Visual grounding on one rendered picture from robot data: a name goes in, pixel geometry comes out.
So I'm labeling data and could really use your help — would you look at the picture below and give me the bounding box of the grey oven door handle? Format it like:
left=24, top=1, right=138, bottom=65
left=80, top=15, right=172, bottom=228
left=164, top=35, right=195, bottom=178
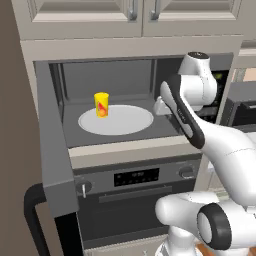
left=97, top=185, right=174, bottom=204

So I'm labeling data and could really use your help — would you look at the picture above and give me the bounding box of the dark oven door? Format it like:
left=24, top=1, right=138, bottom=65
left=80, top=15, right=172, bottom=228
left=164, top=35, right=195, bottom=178
left=75, top=184, right=198, bottom=243

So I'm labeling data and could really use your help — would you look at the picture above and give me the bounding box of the grey cupboard handle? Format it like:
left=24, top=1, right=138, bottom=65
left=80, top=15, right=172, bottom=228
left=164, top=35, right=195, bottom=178
left=149, top=0, right=161, bottom=22
left=127, top=0, right=139, bottom=22

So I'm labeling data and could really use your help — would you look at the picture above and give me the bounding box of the white round turntable plate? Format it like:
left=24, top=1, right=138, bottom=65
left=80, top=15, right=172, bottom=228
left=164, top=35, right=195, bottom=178
left=77, top=104, right=155, bottom=137

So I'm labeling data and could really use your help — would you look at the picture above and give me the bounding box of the yellow cup with orange print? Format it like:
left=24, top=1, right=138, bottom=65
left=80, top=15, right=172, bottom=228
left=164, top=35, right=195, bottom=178
left=93, top=92, right=110, bottom=119

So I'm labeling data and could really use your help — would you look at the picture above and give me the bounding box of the beige cupboard door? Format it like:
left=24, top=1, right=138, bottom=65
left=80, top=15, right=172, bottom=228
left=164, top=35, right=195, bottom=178
left=142, top=0, right=245, bottom=38
left=10, top=0, right=145, bottom=42

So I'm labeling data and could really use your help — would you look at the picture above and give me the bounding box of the steel built-in oven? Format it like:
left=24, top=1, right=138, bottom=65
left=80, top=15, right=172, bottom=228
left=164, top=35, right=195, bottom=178
left=71, top=157, right=204, bottom=250

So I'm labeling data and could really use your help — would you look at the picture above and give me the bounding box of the dark countertop appliance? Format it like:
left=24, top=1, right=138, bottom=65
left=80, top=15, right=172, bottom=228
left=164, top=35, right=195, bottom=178
left=221, top=81, right=256, bottom=133

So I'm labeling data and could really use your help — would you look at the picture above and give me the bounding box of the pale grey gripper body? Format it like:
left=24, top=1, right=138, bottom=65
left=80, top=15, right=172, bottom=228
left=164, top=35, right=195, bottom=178
left=152, top=96, right=174, bottom=118

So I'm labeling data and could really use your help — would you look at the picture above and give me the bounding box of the round oven knob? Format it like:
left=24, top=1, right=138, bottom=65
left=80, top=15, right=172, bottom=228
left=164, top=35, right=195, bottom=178
left=178, top=165, right=196, bottom=180
left=75, top=179, right=95, bottom=200

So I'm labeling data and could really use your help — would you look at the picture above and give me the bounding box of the grey microwave oven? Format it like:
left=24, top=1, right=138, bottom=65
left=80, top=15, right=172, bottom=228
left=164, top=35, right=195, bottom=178
left=33, top=52, right=234, bottom=152

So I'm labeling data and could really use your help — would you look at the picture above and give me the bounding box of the grey microwave door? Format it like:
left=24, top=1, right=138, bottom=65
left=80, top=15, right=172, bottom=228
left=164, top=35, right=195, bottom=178
left=34, top=61, right=85, bottom=256

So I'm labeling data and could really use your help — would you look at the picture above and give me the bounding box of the black microwave door handle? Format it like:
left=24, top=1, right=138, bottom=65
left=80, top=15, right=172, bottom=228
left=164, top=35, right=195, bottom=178
left=23, top=182, right=48, bottom=256

